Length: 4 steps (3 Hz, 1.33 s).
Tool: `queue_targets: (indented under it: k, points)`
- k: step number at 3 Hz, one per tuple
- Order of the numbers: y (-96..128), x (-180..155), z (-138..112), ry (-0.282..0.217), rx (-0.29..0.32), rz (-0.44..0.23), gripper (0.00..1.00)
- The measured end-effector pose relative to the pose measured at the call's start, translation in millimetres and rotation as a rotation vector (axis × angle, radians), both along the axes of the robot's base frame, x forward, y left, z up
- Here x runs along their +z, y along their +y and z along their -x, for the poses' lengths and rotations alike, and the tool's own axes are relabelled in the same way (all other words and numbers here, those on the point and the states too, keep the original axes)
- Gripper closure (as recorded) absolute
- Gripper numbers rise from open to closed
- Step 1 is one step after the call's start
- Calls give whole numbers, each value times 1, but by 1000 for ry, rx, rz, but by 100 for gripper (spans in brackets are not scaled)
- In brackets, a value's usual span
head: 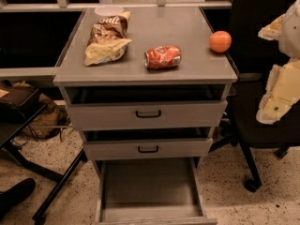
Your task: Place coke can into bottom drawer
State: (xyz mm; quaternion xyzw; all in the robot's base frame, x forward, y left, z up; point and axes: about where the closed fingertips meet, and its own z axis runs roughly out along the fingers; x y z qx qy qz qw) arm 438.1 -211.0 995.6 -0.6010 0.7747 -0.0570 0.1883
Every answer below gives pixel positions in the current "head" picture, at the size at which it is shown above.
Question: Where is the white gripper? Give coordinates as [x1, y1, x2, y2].
[256, 0, 300, 125]

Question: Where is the top grey drawer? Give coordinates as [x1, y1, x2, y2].
[67, 100, 227, 131]

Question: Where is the middle grey drawer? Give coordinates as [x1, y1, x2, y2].
[82, 138, 213, 160]

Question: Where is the grey drawer cabinet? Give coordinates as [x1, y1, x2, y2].
[52, 6, 239, 225]

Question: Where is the bottom grey open drawer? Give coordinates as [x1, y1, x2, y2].
[96, 158, 218, 225]

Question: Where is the orange fruit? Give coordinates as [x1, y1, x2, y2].
[209, 31, 232, 53]

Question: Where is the black office chair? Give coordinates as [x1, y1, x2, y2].
[203, 0, 300, 192]

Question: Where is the brown chip bag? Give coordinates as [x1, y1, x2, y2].
[84, 11, 131, 66]

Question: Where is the brown backpack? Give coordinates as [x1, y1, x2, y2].
[0, 80, 69, 139]

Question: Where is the black side table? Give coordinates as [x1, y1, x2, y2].
[0, 102, 87, 225]

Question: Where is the black shoe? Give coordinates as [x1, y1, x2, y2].
[0, 178, 36, 220]

